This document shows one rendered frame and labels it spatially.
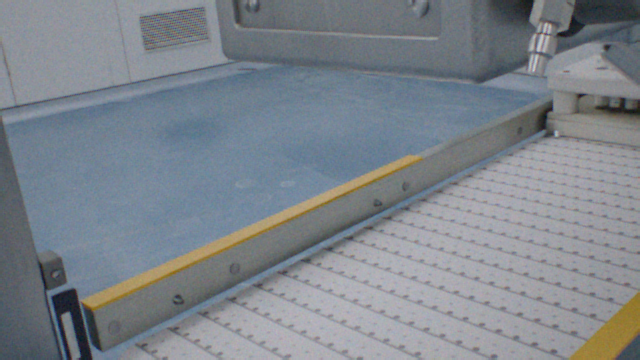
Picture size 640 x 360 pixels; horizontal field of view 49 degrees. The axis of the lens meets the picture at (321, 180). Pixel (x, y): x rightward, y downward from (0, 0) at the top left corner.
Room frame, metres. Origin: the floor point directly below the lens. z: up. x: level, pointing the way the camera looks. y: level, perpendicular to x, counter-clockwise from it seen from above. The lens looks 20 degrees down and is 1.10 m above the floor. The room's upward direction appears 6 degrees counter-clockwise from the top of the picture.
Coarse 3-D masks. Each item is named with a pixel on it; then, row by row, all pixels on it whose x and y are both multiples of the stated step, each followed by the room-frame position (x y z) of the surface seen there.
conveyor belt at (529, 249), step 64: (448, 192) 0.63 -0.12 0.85; (512, 192) 0.61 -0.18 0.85; (576, 192) 0.60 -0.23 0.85; (320, 256) 0.52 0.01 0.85; (384, 256) 0.51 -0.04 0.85; (448, 256) 0.50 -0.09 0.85; (512, 256) 0.49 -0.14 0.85; (576, 256) 0.47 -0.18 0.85; (192, 320) 0.44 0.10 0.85; (256, 320) 0.43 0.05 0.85; (320, 320) 0.42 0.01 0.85; (384, 320) 0.41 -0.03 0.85; (448, 320) 0.40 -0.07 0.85; (512, 320) 0.40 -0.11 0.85; (576, 320) 0.39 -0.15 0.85
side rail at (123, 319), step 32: (480, 128) 0.71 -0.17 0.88; (512, 128) 0.74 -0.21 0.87; (544, 128) 0.78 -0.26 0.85; (448, 160) 0.66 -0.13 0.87; (480, 160) 0.69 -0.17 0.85; (384, 192) 0.59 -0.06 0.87; (416, 192) 0.62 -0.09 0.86; (288, 224) 0.51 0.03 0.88; (320, 224) 0.54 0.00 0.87; (352, 224) 0.56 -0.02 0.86; (224, 256) 0.47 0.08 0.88; (256, 256) 0.49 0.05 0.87; (288, 256) 0.51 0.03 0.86; (160, 288) 0.43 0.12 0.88; (192, 288) 0.45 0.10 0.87; (224, 288) 0.47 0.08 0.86; (96, 320) 0.40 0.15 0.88; (128, 320) 0.41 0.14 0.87; (160, 320) 0.43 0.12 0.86
